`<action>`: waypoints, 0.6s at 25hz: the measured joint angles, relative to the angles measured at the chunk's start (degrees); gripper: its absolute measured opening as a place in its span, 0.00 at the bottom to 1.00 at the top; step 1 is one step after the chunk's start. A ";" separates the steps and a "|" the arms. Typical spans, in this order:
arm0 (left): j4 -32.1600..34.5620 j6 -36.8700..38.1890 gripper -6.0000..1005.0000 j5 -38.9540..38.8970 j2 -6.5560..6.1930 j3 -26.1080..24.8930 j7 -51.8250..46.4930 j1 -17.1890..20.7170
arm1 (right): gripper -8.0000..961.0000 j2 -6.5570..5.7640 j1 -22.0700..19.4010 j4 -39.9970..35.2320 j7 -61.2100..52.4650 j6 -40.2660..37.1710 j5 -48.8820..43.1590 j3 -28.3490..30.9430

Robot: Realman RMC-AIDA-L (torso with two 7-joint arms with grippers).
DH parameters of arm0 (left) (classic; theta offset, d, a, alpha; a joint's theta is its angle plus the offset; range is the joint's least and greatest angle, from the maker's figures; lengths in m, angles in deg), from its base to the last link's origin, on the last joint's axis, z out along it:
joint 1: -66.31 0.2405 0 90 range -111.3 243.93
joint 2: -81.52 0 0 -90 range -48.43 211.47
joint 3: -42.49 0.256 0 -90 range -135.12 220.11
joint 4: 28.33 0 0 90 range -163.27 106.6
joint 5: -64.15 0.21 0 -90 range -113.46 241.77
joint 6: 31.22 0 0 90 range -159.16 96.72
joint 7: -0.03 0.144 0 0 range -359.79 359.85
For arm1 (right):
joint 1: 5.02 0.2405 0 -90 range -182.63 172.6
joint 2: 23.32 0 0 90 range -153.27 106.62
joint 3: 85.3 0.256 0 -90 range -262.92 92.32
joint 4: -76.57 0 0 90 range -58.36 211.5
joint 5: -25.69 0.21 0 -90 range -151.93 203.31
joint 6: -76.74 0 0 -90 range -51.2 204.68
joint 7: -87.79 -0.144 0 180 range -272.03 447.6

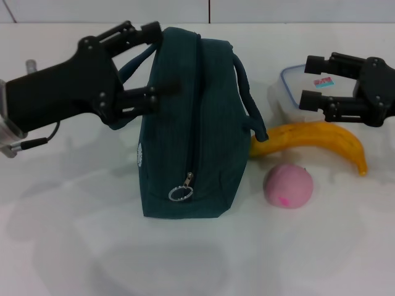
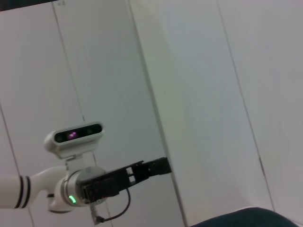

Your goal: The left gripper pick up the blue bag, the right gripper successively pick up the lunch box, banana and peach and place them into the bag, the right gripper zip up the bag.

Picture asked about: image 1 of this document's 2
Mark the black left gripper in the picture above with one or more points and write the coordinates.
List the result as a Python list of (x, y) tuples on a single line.
[(61, 86)]

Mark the pink peach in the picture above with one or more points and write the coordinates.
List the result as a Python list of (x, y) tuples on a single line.
[(288, 186)]

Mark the dark teal fabric bag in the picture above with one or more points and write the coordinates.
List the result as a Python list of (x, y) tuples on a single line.
[(191, 123)]

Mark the clear plastic food container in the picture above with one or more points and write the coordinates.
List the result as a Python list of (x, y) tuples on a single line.
[(287, 92)]

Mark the yellow banana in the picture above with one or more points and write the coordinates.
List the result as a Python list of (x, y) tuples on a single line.
[(311, 135)]

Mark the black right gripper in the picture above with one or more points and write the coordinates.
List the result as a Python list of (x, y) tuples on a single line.
[(378, 92)]

